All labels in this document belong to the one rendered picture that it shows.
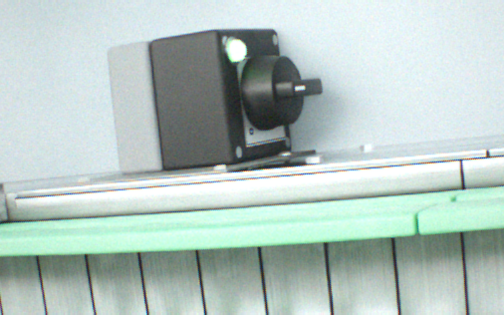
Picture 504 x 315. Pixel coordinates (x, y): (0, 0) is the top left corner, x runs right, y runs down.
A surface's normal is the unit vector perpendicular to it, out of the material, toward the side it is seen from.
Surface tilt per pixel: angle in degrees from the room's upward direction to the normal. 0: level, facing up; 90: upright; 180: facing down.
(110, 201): 0
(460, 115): 0
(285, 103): 90
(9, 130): 0
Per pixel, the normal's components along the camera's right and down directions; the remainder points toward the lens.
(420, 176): -0.46, 0.11
